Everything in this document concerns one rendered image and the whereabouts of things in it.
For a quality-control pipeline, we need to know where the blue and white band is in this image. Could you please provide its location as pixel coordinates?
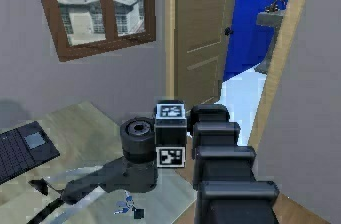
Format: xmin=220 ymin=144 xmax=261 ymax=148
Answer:
xmin=113 ymin=191 xmax=146 ymax=220

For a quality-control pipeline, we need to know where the tan room door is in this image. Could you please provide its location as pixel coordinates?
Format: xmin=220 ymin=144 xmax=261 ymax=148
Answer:
xmin=173 ymin=0 xmax=236 ymax=108

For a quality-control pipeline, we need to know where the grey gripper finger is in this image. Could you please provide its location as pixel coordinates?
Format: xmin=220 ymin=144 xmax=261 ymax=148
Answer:
xmin=28 ymin=178 xmax=66 ymax=197
xmin=26 ymin=196 xmax=67 ymax=224

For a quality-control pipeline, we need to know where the grey pedestal sink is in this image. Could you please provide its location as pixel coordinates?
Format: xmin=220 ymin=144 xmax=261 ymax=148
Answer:
xmin=253 ymin=0 xmax=289 ymax=75

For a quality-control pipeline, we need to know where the black open laptop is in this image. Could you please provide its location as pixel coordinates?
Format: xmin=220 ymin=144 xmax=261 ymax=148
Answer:
xmin=0 ymin=120 xmax=61 ymax=190

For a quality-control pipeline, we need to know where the brown framed window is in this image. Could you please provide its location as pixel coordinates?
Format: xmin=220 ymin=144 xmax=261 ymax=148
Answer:
xmin=41 ymin=0 xmax=157 ymax=63

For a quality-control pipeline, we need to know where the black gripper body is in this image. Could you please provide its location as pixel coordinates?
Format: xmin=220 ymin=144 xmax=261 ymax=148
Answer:
xmin=61 ymin=116 xmax=160 ymax=206

